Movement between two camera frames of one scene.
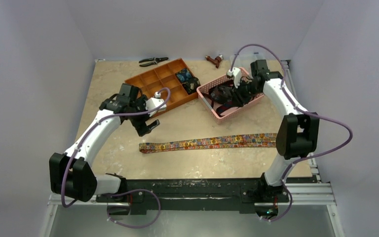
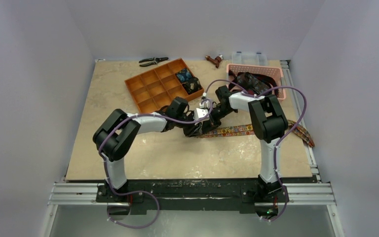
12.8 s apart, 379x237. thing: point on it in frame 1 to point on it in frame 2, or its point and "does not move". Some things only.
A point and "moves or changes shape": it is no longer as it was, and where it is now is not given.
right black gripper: x=239 y=96 to x=215 y=119
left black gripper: x=141 y=125 to x=193 y=130
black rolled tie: x=191 y=86 does not move
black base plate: x=230 y=195 does not move
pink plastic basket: x=219 y=118 moves or changes shape
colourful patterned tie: x=260 y=140 to x=249 y=129
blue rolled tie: x=183 y=75 does not move
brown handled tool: x=216 y=61 does not move
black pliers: x=154 y=60 does not move
